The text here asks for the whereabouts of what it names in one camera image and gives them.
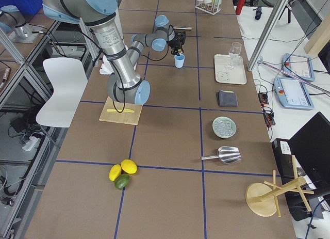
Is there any steel muddler black tip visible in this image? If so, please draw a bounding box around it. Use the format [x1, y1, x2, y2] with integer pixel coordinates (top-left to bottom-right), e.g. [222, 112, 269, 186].
[173, 27, 192, 31]

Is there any green bowl with ice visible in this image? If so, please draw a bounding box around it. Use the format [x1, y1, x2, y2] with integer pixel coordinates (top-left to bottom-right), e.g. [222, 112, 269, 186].
[212, 117, 237, 139]

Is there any near teach pendant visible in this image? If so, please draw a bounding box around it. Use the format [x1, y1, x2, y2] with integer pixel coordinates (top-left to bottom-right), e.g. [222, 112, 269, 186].
[274, 77, 314, 110]

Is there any teach pendant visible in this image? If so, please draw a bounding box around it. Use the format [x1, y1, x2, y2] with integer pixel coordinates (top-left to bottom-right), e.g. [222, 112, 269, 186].
[274, 77, 314, 110]
[282, 53, 315, 82]

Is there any blue crate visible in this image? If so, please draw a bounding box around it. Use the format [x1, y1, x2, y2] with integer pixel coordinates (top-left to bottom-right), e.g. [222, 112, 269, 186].
[1, 0, 42, 15]

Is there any yellow lemon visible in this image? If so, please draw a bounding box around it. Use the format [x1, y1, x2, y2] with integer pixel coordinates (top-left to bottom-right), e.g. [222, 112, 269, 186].
[120, 159, 138, 174]
[108, 164, 122, 182]

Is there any far teach pendant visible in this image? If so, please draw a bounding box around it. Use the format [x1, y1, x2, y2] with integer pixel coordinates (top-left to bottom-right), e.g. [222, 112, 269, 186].
[282, 53, 315, 82]

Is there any green lime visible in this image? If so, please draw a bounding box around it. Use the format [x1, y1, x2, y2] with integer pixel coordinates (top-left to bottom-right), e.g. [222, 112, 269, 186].
[114, 173, 130, 189]

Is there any white chair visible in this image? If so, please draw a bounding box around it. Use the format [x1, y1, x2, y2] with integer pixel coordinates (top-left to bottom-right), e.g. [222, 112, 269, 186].
[36, 57, 88, 128]

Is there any beige bear tray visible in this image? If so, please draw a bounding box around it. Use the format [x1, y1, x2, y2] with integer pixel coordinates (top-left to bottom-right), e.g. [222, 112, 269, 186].
[214, 54, 247, 85]

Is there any yellow plastic knife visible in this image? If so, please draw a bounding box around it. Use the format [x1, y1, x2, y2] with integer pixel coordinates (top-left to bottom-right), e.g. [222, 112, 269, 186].
[106, 108, 135, 113]

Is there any wooden cup tree stand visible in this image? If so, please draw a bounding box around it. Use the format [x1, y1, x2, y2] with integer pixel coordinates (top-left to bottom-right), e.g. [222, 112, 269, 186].
[245, 155, 314, 217]

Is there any wooden cutting board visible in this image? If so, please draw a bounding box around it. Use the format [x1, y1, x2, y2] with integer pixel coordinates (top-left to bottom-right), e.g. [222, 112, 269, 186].
[99, 97, 143, 125]

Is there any aluminium frame post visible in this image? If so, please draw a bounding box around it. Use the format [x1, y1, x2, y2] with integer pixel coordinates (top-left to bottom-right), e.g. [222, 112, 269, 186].
[247, 0, 288, 71]

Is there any red bottle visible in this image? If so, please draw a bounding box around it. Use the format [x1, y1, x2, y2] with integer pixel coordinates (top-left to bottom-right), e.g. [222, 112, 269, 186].
[235, 0, 245, 15]

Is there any white wire cup rack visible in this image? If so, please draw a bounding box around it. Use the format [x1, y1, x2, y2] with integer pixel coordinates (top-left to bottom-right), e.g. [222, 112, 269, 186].
[195, 1, 221, 15]

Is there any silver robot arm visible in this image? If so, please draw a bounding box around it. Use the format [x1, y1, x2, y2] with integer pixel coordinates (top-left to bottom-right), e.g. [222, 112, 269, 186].
[43, 0, 186, 105]
[1, 5, 43, 43]

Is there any wine glass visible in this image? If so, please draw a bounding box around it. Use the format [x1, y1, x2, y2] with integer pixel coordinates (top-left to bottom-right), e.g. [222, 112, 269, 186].
[226, 42, 242, 70]

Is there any light blue cup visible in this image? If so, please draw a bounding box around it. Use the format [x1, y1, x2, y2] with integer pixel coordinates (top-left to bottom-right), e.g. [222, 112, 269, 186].
[174, 54, 185, 68]

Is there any pink green rod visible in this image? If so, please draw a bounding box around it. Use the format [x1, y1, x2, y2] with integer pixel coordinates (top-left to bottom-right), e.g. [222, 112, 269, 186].
[257, 60, 329, 94]

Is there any grey folded cloth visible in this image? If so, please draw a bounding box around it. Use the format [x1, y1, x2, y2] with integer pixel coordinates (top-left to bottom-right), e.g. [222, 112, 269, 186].
[217, 90, 238, 107]

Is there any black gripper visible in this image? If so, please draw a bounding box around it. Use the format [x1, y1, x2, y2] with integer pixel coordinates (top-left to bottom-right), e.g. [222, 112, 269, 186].
[169, 30, 186, 56]

